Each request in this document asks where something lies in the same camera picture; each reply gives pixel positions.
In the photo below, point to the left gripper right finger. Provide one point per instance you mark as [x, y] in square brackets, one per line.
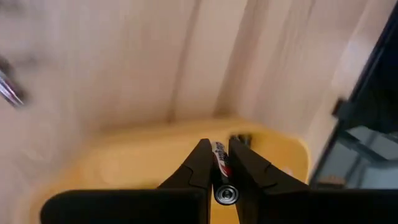
[264, 193]

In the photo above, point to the black aluminium frame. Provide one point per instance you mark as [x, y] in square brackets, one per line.
[382, 93]

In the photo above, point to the yellow plastic bin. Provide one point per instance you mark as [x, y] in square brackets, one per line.
[124, 165]

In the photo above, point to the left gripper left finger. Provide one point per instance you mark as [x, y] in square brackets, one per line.
[186, 193]

